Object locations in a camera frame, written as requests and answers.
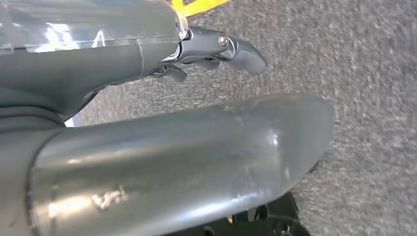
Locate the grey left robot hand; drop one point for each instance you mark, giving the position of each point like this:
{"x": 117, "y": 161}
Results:
{"x": 81, "y": 65}

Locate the silver robot leg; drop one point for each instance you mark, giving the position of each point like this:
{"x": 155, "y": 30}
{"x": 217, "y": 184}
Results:
{"x": 163, "y": 163}

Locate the yellow floor tape square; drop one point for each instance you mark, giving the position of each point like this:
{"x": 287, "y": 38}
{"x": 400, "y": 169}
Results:
{"x": 195, "y": 6}

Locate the black robot foot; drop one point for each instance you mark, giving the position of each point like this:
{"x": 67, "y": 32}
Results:
{"x": 260, "y": 224}

